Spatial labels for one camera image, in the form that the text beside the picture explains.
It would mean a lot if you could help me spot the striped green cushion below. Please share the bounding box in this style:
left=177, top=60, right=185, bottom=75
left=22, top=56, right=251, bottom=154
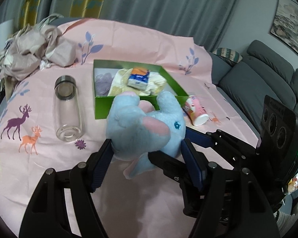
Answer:
left=214, top=48, right=242, bottom=63

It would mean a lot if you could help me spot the person's right forearm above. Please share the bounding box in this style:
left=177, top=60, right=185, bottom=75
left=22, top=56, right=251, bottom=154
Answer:
left=273, top=203, right=298, bottom=238

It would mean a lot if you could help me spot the pink printed cup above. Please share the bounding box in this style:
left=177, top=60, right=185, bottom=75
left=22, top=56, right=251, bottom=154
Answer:
left=184, top=94, right=209, bottom=126

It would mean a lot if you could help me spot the grey sofa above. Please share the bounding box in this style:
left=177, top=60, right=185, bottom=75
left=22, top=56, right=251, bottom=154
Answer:
left=209, top=40, right=298, bottom=139

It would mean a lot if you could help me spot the framed landscape painting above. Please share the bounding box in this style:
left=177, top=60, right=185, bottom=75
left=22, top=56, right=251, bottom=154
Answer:
left=269, top=0, right=298, bottom=63

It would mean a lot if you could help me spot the colourful printed tissue packet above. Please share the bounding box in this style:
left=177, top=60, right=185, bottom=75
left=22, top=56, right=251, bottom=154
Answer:
left=127, top=67, right=149, bottom=90

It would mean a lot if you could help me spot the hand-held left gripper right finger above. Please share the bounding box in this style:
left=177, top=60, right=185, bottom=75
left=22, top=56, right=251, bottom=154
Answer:
left=180, top=139, right=281, bottom=238

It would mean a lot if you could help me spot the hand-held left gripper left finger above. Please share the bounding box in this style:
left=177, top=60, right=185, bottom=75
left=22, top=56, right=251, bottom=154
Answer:
left=18, top=139, right=113, bottom=238

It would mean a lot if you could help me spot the blue plush elephant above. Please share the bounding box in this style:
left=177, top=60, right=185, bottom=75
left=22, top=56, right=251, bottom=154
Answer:
left=106, top=90, right=187, bottom=180

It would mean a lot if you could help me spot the lavender fuzzy cloth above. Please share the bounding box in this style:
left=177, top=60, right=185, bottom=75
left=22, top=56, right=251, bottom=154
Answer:
left=95, top=71, right=116, bottom=97

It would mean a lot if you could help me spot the grey yellow printed curtain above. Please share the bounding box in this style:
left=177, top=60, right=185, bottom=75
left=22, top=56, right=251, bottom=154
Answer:
left=0, top=0, right=241, bottom=52

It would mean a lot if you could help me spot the pink deer printed sheet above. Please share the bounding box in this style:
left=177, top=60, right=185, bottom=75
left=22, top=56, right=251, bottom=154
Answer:
left=0, top=17, right=271, bottom=238

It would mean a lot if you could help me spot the crumpled pale pink cloth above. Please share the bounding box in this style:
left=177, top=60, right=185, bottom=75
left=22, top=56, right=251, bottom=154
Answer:
left=0, top=13, right=76, bottom=80

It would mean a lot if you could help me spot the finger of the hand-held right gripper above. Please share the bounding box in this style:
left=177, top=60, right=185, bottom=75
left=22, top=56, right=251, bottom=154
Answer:
left=148, top=151, right=201, bottom=191
left=186, top=126, right=241, bottom=154

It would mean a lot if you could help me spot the green cardboard box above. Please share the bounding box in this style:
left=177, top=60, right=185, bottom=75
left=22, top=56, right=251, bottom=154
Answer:
left=93, top=59, right=189, bottom=120

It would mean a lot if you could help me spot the yellow white checked towel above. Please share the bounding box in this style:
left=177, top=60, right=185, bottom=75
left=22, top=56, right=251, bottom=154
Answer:
left=107, top=67, right=168, bottom=97

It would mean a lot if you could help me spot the white container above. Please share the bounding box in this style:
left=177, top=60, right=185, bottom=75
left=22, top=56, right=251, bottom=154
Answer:
left=0, top=20, right=14, bottom=41

